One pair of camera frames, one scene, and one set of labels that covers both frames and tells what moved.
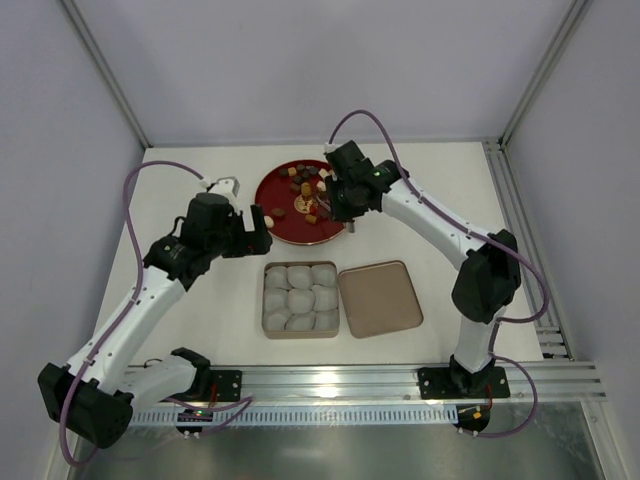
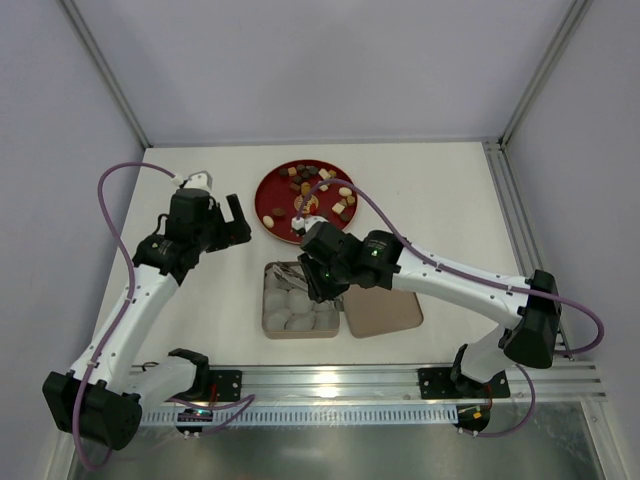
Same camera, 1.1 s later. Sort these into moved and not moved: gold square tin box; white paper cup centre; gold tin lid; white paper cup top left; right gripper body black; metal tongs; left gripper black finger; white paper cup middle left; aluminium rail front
Moved: metal tongs; left gripper black finger; right gripper body black
Not moved: white paper cup centre; gold square tin box; white paper cup top left; gold tin lid; white paper cup middle left; aluminium rail front
